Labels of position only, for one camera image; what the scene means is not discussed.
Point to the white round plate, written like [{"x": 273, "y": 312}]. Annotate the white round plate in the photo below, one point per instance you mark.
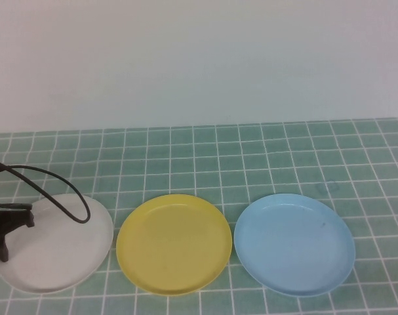
[{"x": 57, "y": 252}]

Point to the light blue round plate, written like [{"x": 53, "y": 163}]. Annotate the light blue round plate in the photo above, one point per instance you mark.
[{"x": 293, "y": 244}]

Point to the yellow round plate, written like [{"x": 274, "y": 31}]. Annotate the yellow round plate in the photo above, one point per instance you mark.
[{"x": 173, "y": 244}]

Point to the green checkered tablecloth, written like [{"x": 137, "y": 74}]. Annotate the green checkered tablecloth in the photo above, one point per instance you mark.
[{"x": 198, "y": 160}]

